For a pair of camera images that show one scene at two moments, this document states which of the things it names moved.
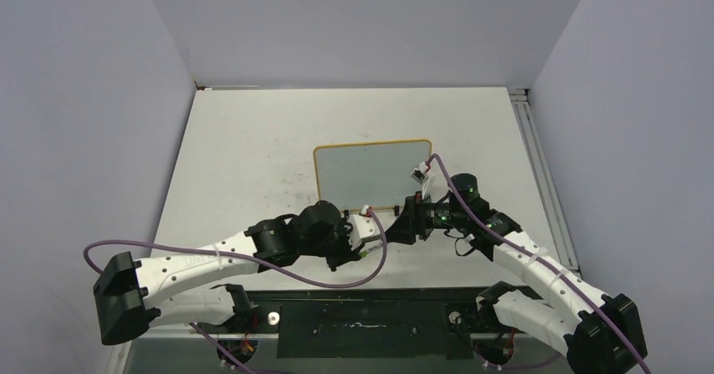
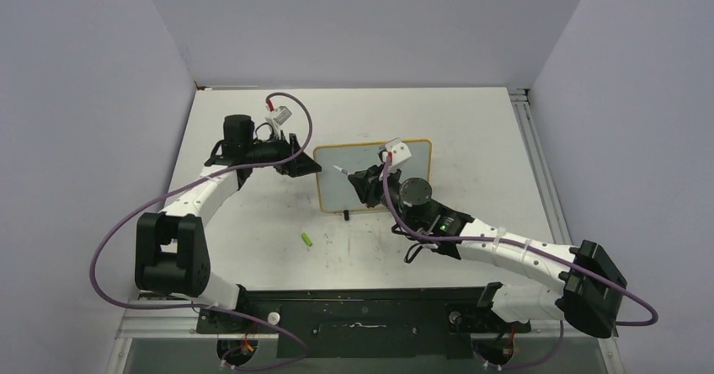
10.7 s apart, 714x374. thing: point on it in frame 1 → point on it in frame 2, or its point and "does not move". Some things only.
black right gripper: [407, 226] → [368, 184]
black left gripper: [347, 253] → [301, 165]
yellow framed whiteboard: [376, 174] does not move
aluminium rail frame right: [546, 178] does not move
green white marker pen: [361, 254] → [344, 171]
